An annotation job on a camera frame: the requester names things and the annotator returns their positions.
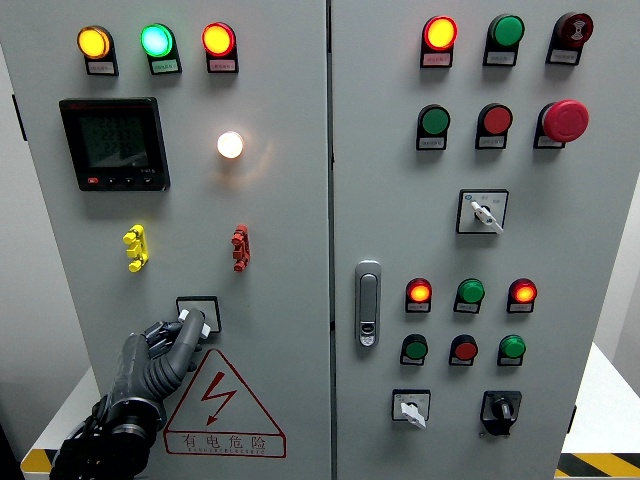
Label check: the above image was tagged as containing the white platform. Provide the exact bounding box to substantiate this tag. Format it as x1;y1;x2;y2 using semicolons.
561;343;640;455
28;366;111;451

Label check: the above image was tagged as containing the red warning triangle sticker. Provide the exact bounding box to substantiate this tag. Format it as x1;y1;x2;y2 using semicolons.
163;348;288;459

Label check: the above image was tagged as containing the yellow round lamp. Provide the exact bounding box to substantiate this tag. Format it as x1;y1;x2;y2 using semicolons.
76;25;112;60

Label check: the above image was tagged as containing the black yellow striped tape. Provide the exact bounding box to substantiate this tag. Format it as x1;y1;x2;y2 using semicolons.
20;448;64;475
554;452;640;479

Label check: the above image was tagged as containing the black-handle turn switch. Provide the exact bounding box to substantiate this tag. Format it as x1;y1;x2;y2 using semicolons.
479;390;523;438

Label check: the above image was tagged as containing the silver door lock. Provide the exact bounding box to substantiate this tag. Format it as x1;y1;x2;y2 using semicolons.
354;259;383;349

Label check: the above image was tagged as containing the small lit red lamp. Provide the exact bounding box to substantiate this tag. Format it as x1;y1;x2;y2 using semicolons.
507;278;539;305
405;278;433;305

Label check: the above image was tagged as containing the large green round lamp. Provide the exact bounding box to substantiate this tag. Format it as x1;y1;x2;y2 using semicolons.
487;14;526;49

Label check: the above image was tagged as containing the grey cabinet door with display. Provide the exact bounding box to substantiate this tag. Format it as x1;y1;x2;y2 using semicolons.
0;0;332;480

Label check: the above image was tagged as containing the small red handle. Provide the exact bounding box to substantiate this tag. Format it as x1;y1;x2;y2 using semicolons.
230;224;251;274

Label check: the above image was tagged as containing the large green push button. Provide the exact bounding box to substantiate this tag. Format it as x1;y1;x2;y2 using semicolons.
417;104;452;136

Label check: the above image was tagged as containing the large red stop button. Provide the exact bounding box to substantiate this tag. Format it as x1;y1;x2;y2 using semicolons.
539;99;591;145

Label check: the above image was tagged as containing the small green push button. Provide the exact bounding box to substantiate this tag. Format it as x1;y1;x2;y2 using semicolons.
401;334;429;361

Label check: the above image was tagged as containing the small white-handle turn switch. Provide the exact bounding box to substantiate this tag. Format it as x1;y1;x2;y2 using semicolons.
391;389;432;429

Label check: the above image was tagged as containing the large white-handle turn switch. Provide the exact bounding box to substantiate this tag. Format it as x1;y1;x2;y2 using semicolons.
455;188;510;235

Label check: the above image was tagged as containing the small yellow handle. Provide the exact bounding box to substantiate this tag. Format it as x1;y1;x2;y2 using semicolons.
122;224;150;274

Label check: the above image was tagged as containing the large red push button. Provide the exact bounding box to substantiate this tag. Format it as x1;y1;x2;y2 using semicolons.
477;103;514;136

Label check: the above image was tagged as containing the black display meter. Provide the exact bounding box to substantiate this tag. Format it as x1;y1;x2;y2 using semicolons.
58;97;171;192

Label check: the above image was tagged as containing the plain white-handle turn switch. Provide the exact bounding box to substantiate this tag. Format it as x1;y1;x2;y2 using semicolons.
175;295;222;337

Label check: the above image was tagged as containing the small green lamp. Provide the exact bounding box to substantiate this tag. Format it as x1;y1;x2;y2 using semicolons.
456;278;486;305
498;334;527;361

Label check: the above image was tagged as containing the large lit red lamp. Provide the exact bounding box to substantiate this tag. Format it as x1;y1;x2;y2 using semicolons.
201;22;237;58
422;15;459;52

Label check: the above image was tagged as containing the white round lamp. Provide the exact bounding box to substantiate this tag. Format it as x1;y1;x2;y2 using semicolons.
216;130;245;160

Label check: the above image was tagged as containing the lit green round lamp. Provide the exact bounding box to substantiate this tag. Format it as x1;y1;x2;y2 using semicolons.
139;23;175;59

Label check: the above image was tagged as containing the dark red round buzzer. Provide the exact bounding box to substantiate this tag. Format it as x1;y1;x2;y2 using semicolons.
553;12;595;50

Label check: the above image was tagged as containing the small red push button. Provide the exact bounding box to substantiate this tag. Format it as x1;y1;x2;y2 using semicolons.
449;334;479;362

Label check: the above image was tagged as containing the grey cabinet door with lock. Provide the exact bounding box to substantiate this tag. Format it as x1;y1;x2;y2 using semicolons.
331;0;640;480

